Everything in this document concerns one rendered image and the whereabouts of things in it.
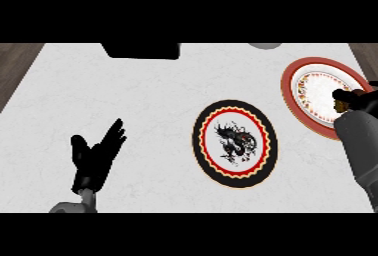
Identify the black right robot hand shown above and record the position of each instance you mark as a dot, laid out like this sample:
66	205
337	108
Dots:
355	98

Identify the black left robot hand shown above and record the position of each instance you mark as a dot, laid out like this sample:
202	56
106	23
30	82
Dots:
97	156

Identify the brown sweet potato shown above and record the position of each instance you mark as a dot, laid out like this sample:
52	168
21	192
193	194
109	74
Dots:
340	106

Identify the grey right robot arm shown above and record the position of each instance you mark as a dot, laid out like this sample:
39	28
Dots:
363	153

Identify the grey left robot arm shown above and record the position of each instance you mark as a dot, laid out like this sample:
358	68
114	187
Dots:
79	206

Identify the red rimmed white plate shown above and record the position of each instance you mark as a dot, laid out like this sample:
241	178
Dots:
318	93

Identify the black dragon print plate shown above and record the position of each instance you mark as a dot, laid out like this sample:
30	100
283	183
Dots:
236	143

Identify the grey round object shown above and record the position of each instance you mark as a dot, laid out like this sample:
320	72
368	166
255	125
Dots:
265	45

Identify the black box appliance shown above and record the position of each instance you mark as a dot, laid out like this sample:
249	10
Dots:
143	50

